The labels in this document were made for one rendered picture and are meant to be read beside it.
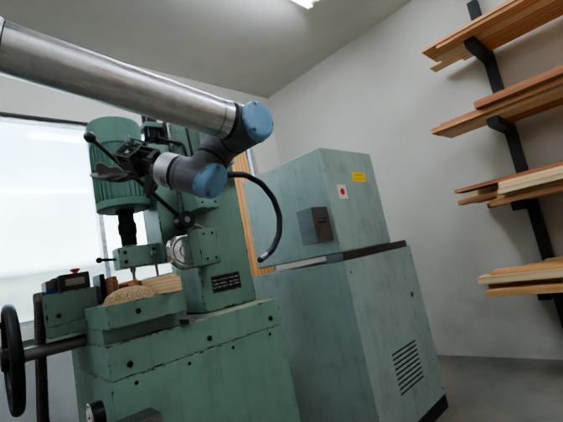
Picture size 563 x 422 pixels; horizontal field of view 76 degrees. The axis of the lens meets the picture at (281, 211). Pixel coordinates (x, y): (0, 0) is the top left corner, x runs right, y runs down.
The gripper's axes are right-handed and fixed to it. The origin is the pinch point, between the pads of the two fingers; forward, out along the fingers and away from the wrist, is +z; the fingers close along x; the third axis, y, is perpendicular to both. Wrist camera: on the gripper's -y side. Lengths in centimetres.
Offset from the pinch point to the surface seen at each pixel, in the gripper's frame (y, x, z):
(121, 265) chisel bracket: -30.5, 16.5, -1.9
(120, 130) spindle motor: -4.9, -17.1, 12.8
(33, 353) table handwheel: -29, 48, 2
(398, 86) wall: -99, -227, -49
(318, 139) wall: -159, -215, 16
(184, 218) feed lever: -25.3, -4.0, -14.7
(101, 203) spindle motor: -17.2, 4.4, 9.2
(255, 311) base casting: -50, 8, -43
